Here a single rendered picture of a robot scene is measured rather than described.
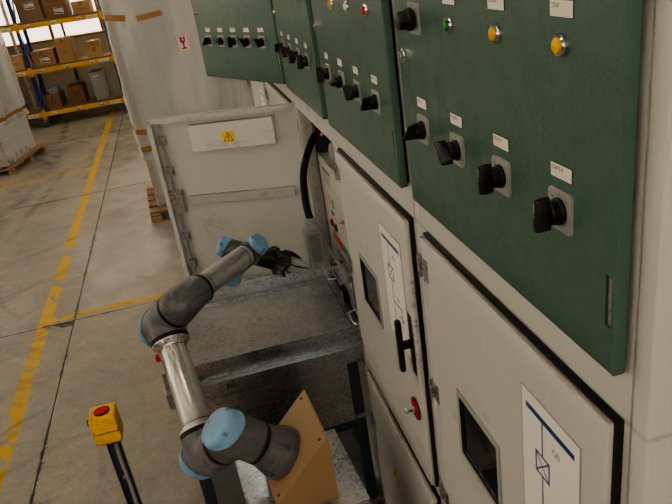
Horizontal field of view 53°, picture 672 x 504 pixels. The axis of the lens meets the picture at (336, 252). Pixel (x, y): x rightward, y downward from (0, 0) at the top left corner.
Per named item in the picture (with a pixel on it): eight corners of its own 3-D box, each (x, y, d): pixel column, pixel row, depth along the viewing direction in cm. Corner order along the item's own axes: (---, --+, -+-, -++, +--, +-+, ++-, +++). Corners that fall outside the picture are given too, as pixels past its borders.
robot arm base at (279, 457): (306, 445, 180) (277, 432, 176) (277, 492, 181) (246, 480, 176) (290, 417, 194) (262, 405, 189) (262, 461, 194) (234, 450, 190)
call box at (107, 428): (96, 447, 209) (87, 421, 205) (98, 432, 216) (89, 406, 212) (122, 440, 210) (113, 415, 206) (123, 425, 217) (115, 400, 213)
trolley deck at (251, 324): (170, 410, 223) (166, 395, 220) (167, 322, 278) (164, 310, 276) (364, 359, 234) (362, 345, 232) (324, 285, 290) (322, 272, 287)
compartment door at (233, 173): (191, 275, 305) (150, 116, 275) (326, 266, 295) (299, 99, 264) (186, 282, 299) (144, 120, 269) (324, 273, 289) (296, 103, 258)
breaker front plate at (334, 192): (364, 318, 236) (346, 192, 216) (332, 264, 279) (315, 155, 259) (368, 317, 236) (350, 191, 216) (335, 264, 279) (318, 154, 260)
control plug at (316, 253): (310, 266, 271) (303, 226, 263) (307, 261, 275) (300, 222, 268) (328, 262, 272) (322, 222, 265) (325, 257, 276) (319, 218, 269)
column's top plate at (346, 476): (371, 503, 182) (370, 498, 181) (257, 544, 175) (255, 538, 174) (335, 433, 210) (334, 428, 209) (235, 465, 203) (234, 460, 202)
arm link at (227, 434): (266, 453, 175) (222, 436, 169) (237, 472, 182) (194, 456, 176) (269, 413, 184) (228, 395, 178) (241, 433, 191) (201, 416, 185)
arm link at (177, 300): (170, 282, 188) (255, 224, 230) (151, 302, 194) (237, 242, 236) (197, 313, 189) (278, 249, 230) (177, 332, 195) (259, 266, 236)
